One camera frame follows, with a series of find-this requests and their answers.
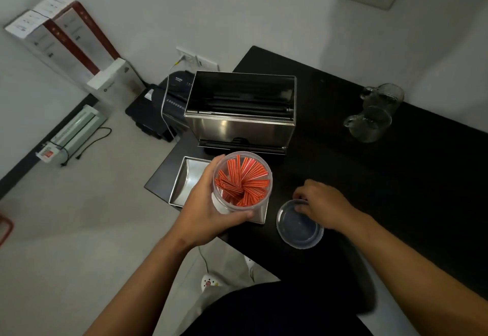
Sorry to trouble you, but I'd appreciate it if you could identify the plain white cardboard box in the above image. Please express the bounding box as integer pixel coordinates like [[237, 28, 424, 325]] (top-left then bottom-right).
[[86, 57, 148, 108]]

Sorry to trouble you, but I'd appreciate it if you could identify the white power strip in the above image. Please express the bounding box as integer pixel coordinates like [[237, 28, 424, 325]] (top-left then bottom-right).
[[201, 274, 223, 293]]

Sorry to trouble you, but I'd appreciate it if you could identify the black printer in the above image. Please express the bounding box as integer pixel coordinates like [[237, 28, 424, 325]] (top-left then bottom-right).
[[125, 69, 197, 143]]

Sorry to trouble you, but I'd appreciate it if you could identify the person's left forearm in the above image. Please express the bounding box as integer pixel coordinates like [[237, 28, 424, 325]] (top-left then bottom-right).
[[84, 229, 200, 336]]

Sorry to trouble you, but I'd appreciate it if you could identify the stainless steel tray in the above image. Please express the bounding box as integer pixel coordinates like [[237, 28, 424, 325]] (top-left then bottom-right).
[[169, 156, 269, 225]]

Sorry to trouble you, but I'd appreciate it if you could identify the black power cable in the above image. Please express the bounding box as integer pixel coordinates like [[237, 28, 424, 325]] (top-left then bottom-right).
[[50, 127, 113, 168]]

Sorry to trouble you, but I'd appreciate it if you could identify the clear glass pitcher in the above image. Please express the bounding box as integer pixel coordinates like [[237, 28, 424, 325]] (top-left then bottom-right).
[[343, 106, 393, 144], [360, 83, 405, 118]]

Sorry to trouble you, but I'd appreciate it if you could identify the bunch of red sachets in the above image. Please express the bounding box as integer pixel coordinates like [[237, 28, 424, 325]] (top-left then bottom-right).
[[214, 155, 270, 207]]

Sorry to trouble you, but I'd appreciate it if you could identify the white cable with yellow plug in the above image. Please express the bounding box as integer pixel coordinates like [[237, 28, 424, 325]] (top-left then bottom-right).
[[160, 56, 187, 142]]

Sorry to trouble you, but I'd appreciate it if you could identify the stainless steel machine box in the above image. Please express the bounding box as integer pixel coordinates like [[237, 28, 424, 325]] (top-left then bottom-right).
[[184, 70, 297, 156]]

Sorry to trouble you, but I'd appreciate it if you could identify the clear plastic jar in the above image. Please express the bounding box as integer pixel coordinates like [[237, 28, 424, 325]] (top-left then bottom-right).
[[212, 151, 273, 216]]

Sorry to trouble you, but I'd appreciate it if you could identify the person's dark clothing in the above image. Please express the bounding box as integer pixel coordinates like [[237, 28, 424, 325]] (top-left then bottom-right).
[[183, 280, 375, 336]]

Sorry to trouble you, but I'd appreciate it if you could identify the white box with red stripe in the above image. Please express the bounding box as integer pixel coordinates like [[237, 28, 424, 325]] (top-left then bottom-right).
[[32, 0, 121, 74], [4, 9, 101, 85]]

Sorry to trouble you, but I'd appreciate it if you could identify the clear plastic lid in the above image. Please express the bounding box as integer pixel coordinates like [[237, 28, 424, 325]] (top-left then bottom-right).
[[276, 199, 325, 250]]

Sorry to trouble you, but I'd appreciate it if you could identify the person's right forearm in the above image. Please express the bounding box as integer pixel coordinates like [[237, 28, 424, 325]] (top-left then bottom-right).
[[339, 210, 488, 336]]

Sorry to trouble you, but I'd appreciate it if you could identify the white laminator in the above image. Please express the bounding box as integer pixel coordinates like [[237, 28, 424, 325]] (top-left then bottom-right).
[[35, 104, 108, 165]]

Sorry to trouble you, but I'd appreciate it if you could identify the person's left hand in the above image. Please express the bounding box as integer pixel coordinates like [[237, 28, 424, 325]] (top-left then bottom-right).
[[173, 154, 254, 249]]

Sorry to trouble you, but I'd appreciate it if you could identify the red frame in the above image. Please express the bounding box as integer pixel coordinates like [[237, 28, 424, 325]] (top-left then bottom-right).
[[0, 214, 14, 248]]

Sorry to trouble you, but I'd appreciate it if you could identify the thin white power strip cable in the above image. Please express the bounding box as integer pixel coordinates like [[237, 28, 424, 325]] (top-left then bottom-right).
[[198, 246, 210, 276]]

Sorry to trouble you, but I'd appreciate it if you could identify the person's right hand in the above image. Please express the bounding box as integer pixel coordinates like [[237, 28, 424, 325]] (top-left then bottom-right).
[[293, 179, 361, 232]]

